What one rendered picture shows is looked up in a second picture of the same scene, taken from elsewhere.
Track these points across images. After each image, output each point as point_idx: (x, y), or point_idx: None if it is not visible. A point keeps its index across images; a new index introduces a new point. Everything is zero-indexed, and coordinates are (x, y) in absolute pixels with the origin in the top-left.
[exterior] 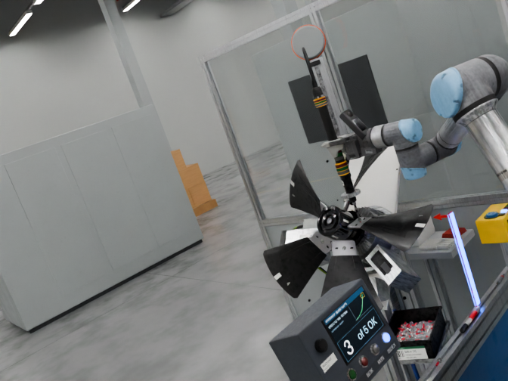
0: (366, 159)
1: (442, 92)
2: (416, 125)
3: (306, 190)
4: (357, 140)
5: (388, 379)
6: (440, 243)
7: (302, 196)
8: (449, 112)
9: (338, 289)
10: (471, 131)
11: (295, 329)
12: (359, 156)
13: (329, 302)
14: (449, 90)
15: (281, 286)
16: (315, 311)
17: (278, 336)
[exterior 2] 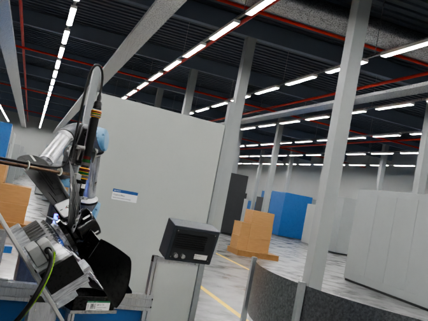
0: (39, 171)
1: (107, 138)
2: None
3: (77, 195)
4: None
5: (155, 277)
6: None
7: (73, 202)
8: (106, 148)
9: (178, 221)
10: (99, 159)
11: (209, 226)
12: None
13: (190, 221)
14: (108, 138)
15: (123, 295)
16: (196, 224)
17: (215, 230)
